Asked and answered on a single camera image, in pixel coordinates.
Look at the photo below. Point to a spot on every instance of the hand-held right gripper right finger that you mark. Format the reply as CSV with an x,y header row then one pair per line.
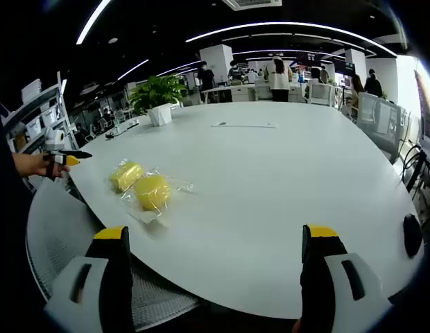
x,y
326,277

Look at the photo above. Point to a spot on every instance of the person's dark shirt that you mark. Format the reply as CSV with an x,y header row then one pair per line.
x,y
5,208

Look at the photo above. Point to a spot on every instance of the small white desk object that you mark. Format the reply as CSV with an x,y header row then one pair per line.
x,y
123,127

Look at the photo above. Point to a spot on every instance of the black oval object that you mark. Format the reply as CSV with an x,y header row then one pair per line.
x,y
412,236

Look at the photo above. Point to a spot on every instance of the potted green plant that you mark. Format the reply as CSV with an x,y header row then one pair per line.
x,y
156,93

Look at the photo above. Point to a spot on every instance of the white storage bin stack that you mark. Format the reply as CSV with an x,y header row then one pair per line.
x,y
31,91

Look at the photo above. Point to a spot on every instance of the ceiling light strip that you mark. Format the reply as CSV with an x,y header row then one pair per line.
x,y
177,68
281,23
133,70
93,21

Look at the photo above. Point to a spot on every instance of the white mesh office chair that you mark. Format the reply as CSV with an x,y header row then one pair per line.
x,y
62,222

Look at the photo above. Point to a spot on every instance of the clear plastic bag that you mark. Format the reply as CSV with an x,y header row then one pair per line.
x,y
114,185

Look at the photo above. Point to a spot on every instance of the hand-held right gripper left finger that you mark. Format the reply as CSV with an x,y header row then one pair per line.
x,y
97,284

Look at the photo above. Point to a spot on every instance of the white office cabinet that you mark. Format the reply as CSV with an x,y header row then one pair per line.
x,y
261,92

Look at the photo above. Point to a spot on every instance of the large dark display board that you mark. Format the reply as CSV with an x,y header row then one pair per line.
x,y
424,104

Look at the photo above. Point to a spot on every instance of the white office desk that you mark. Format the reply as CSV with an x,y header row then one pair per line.
x,y
229,92

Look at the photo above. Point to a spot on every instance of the yellow round silicone block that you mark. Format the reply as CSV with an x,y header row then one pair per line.
x,y
152,192

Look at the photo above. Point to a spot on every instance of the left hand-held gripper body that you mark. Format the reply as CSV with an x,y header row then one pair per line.
x,y
55,138

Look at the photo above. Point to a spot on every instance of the ceiling air conditioner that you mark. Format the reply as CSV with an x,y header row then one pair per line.
x,y
251,3

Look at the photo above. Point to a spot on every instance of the person's left hand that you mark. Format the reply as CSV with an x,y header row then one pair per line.
x,y
41,166

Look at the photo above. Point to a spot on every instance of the metal shelving rack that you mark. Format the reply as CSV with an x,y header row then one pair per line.
x,y
59,104

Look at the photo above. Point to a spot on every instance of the round yellow sponge in wrap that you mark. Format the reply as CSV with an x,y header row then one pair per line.
x,y
182,187

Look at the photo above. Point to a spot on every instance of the yellow rectangular silicone block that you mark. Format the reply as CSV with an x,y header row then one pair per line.
x,y
126,175

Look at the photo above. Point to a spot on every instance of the grey mesh office chair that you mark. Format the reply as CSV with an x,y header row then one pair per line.
x,y
378,121

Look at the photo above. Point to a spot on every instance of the dark wall screen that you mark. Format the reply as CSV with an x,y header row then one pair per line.
x,y
344,66
307,59

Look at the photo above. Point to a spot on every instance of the small black desk object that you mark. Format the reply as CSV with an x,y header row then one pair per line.
x,y
110,136

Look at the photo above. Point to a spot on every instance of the white storage box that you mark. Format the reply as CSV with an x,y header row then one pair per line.
x,y
34,128
50,116

